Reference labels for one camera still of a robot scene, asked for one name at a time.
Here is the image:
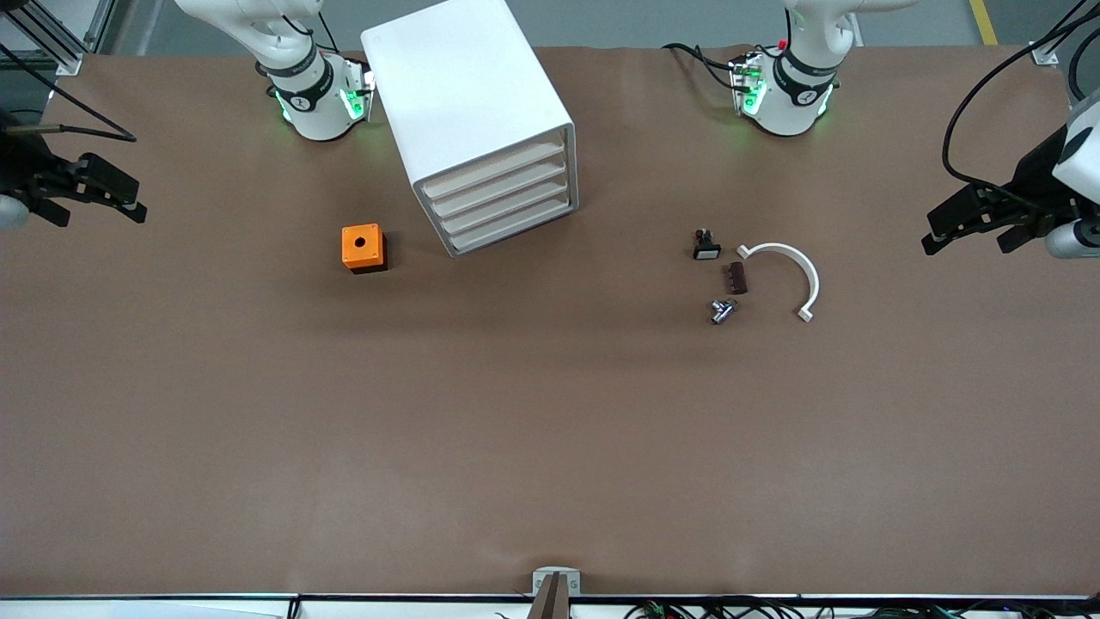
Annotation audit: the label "orange button enclosure box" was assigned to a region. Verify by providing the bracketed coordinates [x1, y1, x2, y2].
[340, 223, 389, 275]

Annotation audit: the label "white curved plastic bracket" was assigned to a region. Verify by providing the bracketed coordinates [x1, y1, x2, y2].
[736, 242, 822, 324]

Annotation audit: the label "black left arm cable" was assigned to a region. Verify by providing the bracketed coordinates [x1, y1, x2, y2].
[941, 4, 1100, 216]

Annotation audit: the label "aluminium frame post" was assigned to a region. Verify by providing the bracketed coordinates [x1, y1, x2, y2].
[0, 0, 117, 77]
[1027, 0, 1100, 68]

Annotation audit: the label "tangled black cables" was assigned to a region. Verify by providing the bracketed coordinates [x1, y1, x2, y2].
[623, 598, 1100, 619]

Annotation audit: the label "black base power cable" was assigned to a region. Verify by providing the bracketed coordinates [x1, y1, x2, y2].
[660, 41, 742, 91]

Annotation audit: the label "grey metal mount bracket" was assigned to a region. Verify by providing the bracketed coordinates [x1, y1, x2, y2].
[531, 566, 583, 619]

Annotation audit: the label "brown table mat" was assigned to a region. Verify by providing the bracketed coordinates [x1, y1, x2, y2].
[0, 43, 1100, 600]

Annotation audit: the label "white cabinet drawer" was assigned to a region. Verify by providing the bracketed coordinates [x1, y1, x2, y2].
[427, 161, 569, 218]
[443, 198, 575, 255]
[434, 179, 571, 235]
[419, 140, 568, 200]

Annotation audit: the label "white four-drawer cabinet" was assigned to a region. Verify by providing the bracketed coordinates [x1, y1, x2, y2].
[360, 0, 580, 259]

